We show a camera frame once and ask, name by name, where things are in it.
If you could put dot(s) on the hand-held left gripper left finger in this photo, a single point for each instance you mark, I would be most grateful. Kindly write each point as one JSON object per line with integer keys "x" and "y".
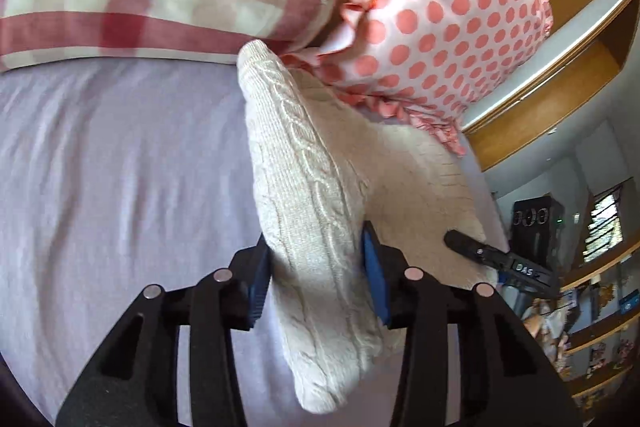
{"x": 261, "y": 281}

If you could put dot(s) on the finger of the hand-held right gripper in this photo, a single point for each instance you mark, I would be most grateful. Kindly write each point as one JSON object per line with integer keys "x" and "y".
{"x": 467, "y": 246}

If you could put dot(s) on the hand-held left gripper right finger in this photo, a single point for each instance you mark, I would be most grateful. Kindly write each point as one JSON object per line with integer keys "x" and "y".
{"x": 375, "y": 272}

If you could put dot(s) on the black speaker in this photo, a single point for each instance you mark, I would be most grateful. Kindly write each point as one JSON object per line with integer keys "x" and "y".
{"x": 536, "y": 224}

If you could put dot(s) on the wooden bookshelf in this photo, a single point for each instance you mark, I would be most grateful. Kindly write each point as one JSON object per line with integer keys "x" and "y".
{"x": 605, "y": 322}

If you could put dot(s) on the window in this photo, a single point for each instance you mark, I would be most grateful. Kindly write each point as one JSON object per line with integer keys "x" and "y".
{"x": 605, "y": 219}

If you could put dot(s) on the wooden headboard shelf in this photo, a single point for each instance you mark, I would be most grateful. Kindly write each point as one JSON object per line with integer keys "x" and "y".
{"x": 555, "y": 102}

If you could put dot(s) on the lavender bed sheet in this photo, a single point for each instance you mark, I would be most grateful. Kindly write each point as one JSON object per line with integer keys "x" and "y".
{"x": 115, "y": 187}

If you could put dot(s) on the pink polka dot ruffled pillow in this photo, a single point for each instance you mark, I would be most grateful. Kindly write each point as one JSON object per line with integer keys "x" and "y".
{"x": 450, "y": 7}

